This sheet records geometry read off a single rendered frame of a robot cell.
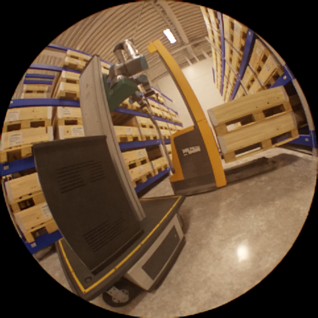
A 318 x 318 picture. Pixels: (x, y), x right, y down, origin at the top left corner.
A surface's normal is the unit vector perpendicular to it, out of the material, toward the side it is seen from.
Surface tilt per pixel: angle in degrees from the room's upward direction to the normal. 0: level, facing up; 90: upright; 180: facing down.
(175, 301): 0
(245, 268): 0
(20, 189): 90
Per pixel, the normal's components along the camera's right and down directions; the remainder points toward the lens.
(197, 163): -0.47, 0.18
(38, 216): 0.82, -0.28
